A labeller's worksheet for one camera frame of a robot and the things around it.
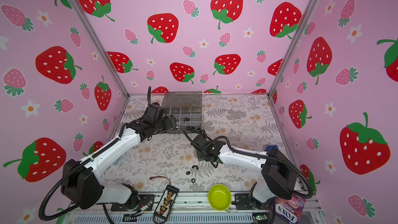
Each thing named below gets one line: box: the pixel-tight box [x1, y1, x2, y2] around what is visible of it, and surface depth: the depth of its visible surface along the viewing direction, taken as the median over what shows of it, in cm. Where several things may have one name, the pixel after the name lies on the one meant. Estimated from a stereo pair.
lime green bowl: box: [207, 184, 232, 212], surface depth 76 cm
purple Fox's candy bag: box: [274, 194, 307, 224], surface depth 71 cm
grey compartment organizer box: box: [158, 91, 203, 135], surface depth 119 cm
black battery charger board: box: [153, 184, 180, 220], surface depth 74 cm
